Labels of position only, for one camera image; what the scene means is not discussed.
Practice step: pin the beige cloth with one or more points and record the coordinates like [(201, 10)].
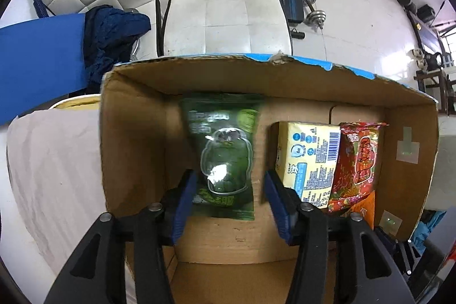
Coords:
[(53, 175)]

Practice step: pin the green snack bag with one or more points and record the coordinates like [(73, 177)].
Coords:
[(222, 154)]

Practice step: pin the yellow tissue pack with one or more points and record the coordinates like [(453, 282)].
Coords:
[(310, 165)]

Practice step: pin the blue cloth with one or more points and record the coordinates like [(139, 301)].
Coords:
[(427, 229)]

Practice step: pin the blue mat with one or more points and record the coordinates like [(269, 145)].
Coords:
[(39, 65)]

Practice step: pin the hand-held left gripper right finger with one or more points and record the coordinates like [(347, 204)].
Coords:
[(280, 208)]

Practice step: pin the orange packet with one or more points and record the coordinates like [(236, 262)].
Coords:
[(367, 209)]

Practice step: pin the dark blue knitted garment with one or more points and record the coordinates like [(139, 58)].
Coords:
[(110, 37)]

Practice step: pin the dark metal rack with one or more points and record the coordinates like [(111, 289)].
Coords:
[(434, 76)]

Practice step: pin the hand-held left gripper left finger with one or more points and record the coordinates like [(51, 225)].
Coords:
[(183, 208)]

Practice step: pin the chrome dumbbell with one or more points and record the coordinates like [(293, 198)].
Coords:
[(313, 8)]

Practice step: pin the cardboard box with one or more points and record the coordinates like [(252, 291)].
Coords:
[(142, 147)]

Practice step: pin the red snack bag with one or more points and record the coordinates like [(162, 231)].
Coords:
[(356, 168)]

